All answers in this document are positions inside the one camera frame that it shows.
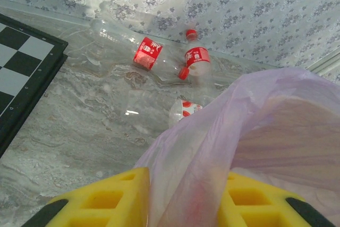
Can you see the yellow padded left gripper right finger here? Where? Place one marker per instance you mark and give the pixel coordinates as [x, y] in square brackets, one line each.
[260, 203]

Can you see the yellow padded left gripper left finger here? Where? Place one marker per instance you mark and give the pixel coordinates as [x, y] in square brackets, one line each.
[106, 200]

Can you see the purple plastic bin liner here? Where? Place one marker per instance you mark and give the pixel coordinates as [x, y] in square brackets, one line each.
[212, 144]

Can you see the clear unlabelled plastic bottle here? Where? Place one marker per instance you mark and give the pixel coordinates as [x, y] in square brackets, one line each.
[143, 110]

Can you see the red and white labelled bottle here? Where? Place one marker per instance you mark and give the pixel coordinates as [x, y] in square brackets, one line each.
[187, 107]

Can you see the red labelled clear plastic bottle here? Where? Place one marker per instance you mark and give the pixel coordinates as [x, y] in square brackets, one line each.
[147, 53]
[197, 57]

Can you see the black and white chessboard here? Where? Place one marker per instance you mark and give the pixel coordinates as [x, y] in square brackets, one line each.
[21, 65]

